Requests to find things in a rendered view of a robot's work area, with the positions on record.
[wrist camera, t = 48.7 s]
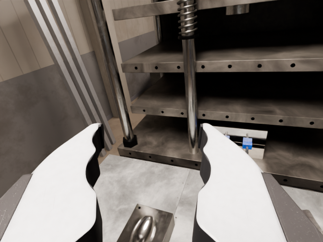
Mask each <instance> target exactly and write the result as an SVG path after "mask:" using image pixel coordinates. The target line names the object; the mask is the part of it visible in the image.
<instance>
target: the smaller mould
mask: <svg viewBox="0 0 323 242"><path fill-rule="evenodd" d="M174 226H175V223H174V214H173V213H170V212H166V211H163V210H159V209H155V208H152V207H149V206H144V205H141V204H137V205H136V207H135V209H134V211H133V212H132V214H131V216H130V218H129V220H128V222H127V223H126V225H125V227H124V229H123V231H122V233H121V234H120V236H119V238H118V240H117V242H169V241H170V238H171V235H172V232H173V229H174Z"/></svg>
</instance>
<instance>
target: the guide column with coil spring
mask: <svg viewBox="0 0 323 242"><path fill-rule="evenodd" d="M191 4H194V0H191V1H187V2H183V3H180V7H184V6H188V5H191ZM193 10H194V7H190V8H187V9H183V10H180V14H182V13H186V12H190V11H193ZM180 17H181V20H183V19H187V18H191V17H194V13H192V14H188V15H184V16H180ZM194 22H195V19H194V20H190V21H186V22H182V23H181V26H184V25H188V24H192V23H194ZM192 29H195V26H191V27H186V28H181V32H184V31H189V30H192ZM194 34H195V32H191V33H187V34H182V36H191V35H194ZM182 47H183V61H184V76H185V91H186V112H187V127H188V141H189V152H190V153H191V154H196V153H198V152H199V148H198V142H199V133H198V104H197V75H196V46H195V38H194V39H187V40H182Z"/></svg>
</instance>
